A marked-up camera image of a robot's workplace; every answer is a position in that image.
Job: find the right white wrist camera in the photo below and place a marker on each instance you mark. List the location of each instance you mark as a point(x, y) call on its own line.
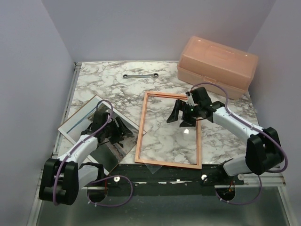
point(190, 101)

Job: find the red wooden picture frame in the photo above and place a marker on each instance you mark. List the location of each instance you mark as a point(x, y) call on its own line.
point(169, 129)

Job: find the pink plastic storage box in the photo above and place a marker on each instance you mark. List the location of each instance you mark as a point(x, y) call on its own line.
point(207, 61)

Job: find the landscape photo print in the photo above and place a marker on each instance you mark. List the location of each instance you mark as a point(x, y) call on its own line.
point(106, 154)

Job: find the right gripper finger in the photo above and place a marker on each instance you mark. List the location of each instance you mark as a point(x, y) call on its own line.
point(188, 122)
point(179, 106)

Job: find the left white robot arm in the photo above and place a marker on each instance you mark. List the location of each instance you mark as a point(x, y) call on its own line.
point(64, 176)

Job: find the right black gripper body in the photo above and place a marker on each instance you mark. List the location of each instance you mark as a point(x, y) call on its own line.
point(192, 112)

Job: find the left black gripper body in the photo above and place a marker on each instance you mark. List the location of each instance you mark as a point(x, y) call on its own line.
point(110, 130)

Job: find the silver ratchet wrench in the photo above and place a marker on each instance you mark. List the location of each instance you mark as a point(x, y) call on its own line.
point(153, 75)

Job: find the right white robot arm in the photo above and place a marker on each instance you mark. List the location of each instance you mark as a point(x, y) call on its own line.
point(262, 145)

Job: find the aluminium frame rail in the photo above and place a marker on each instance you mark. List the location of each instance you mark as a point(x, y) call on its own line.
point(54, 146)

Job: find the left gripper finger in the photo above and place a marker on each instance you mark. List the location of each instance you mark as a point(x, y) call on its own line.
point(122, 131)
point(116, 140)

